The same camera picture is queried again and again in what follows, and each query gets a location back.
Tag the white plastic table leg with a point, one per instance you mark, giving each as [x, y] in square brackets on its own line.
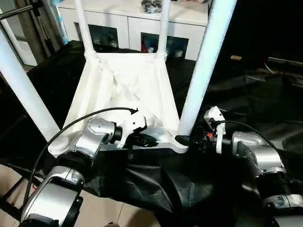
[85, 28]
[203, 66]
[26, 89]
[163, 28]

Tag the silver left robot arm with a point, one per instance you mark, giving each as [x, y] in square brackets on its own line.
[94, 134]

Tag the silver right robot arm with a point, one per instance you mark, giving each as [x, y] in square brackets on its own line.
[260, 156]

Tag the black mat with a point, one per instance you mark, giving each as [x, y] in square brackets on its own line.
[154, 184]

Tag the white jar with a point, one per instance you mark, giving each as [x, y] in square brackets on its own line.
[178, 53]
[150, 49]

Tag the small yellow label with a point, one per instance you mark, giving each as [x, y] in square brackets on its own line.
[236, 57]

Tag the black metal bar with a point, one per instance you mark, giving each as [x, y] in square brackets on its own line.
[285, 61]

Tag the white glass-door cabinet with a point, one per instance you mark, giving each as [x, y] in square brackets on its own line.
[127, 19]

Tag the black metal rack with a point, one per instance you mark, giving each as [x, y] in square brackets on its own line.
[16, 186]

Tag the blue and white roll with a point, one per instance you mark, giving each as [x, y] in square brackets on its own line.
[62, 28]

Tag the black backdrop cloth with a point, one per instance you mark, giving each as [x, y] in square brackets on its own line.
[272, 23]

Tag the white pole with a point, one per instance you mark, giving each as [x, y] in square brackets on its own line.
[16, 42]

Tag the black tripod pole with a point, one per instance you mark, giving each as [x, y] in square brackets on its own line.
[16, 12]

